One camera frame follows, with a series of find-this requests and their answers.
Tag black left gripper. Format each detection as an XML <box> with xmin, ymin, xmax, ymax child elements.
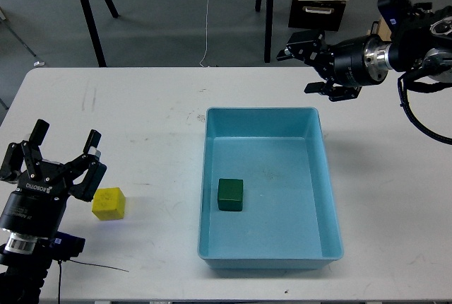
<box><xmin>1</xmin><ymin>119</ymin><xmax>107</xmax><ymax>238</ymax></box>

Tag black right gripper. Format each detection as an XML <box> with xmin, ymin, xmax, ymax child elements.
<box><xmin>276</xmin><ymin>30</ymin><xmax>380</xmax><ymax>102</ymax></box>

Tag yellow wooden block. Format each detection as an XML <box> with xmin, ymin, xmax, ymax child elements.
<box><xmin>91</xmin><ymin>187</ymin><xmax>126</xmax><ymax>221</ymax></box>

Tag green wooden block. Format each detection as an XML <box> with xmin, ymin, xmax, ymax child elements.
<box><xmin>217</xmin><ymin>178</ymin><xmax>244</xmax><ymax>211</ymax></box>

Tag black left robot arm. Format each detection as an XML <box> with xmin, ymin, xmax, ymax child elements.
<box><xmin>1</xmin><ymin>119</ymin><xmax>107</xmax><ymax>303</ymax></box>

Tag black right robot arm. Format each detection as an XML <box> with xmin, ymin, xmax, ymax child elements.
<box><xmin>277</xmin><ymin>0</ymin><xmax>451</xmax><ymax>144</ymax></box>

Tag black drawer box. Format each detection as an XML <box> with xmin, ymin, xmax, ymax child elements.
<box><xmin>288</xmin><ymin>0</ymin><xmax>347</xmax><ymax>32</ymax></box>

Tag light wooden crate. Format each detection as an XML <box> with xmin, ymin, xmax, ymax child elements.
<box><xmin>369</xmin><ymin>18</ymin><xmax>392</xmax><ymax>42</ymax></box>

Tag light blue plastic bin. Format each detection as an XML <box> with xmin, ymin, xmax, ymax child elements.
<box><xmin>198</xmin><ymin>107</ymin><xmax>343</xmax><ymax>269</ymax></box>

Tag black left stand legs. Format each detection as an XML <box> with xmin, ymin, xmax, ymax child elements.
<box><xmin>70</xmin><ymin>0</ymin><xmax>120</xmax><ymax>68</ymax></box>

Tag blue wrist camera left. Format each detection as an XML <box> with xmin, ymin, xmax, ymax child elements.
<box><xmin>49</xmin><ymin>232</ymin><xmax>85</xmax><ymax>261</ymax></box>

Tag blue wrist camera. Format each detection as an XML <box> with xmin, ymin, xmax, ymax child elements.
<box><xmin>49</xmin><ymin>232</ymin><xmax>85</xmax><ymax>261</ymax></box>
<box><xmin>377</xmin><ymin>0</ymin><xmax>412</xmax><ymax>31</ymax></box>

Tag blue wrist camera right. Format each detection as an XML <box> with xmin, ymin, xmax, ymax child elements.
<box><xmin>377</xmin><ymin>0</ymin><xmax>412</xmax><ymax>31</ymax></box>

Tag black cable tie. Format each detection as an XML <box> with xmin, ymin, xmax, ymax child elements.
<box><xmin>69</xmin><ymin>259</ymin><xmax>129</xmax><ymax>273</ymax></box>

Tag white hanging cord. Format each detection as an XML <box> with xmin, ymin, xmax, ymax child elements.
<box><xmin>198</xmin><ymin>0</ymin><xmax>211</xmax><ymax>69</ymax></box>

